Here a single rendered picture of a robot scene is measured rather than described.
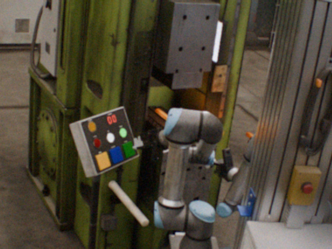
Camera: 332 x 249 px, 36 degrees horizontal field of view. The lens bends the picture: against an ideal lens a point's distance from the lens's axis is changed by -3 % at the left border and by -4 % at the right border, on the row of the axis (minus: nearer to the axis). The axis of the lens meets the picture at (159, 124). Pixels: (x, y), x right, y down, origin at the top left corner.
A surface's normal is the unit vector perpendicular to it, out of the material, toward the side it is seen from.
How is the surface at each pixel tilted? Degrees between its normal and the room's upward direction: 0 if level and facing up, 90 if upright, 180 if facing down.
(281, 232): 0
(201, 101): 90
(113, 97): 90
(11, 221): 0
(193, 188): 90
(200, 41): 90
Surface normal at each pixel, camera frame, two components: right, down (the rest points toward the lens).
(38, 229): 0.11, -0.92
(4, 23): 0.35, 0.40
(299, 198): 0.06, 0.39
